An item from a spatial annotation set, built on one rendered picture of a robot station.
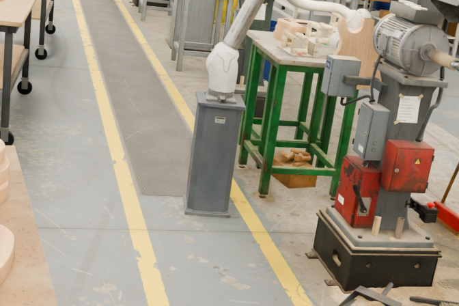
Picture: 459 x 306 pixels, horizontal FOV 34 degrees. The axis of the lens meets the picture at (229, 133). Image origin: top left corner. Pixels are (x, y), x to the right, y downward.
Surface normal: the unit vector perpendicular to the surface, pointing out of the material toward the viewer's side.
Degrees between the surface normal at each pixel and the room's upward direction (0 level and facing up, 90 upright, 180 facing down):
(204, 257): 0
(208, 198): 90
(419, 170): 90
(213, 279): 0
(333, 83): 90
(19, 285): 0
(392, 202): 90
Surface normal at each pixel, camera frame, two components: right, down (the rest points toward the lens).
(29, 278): 0.13, -0.95
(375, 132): 0.23, 0.32
